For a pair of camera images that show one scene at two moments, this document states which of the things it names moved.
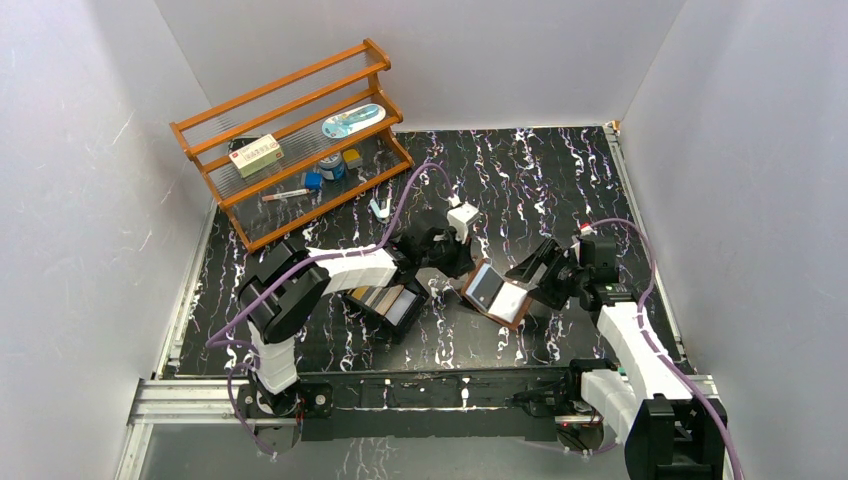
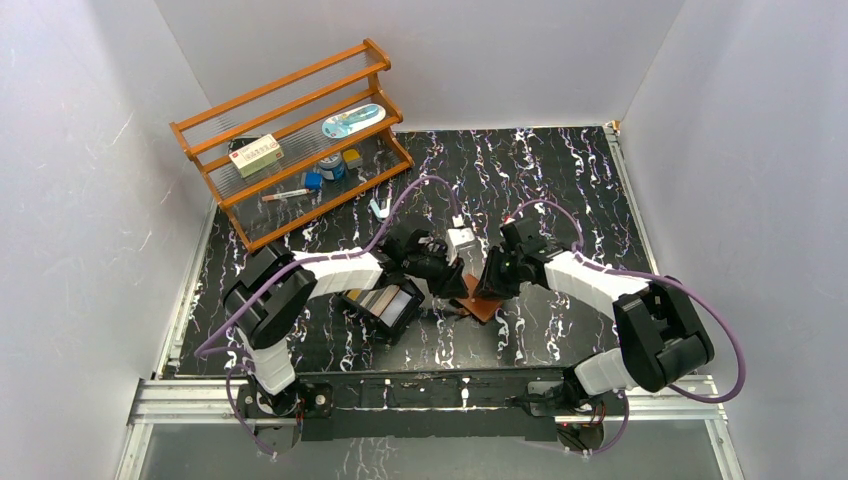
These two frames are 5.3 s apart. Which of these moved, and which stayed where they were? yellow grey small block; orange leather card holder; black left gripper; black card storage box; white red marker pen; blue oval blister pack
Moved: orange leather card holder; black left gripper
Stayed: black card storage box; yellow grey small block; blue oval blister pack; white red marker pen
